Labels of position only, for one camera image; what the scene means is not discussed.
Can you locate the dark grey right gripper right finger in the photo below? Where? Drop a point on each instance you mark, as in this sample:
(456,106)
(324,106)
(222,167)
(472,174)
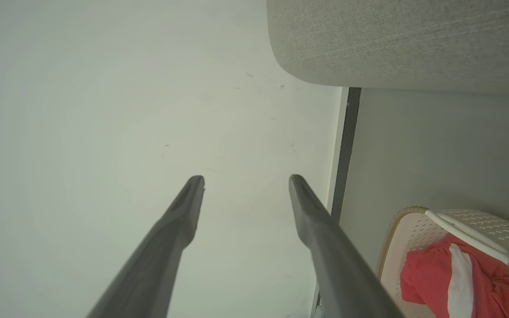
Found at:
(343,274)

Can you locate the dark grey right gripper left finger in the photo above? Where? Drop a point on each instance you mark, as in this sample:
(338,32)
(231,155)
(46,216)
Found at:
(157,265)

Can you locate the red cloth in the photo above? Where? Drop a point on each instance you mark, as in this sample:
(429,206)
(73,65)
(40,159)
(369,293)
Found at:
(427,274)

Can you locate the grey fabric sofa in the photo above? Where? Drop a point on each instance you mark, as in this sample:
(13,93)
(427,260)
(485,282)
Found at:
(404,39)

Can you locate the cream perforated laundry basket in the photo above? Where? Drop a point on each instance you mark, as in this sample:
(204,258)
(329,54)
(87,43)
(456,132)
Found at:
(418,234)

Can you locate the black and white baseboard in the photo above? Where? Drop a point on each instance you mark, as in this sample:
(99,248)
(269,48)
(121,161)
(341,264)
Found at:
(346,154)

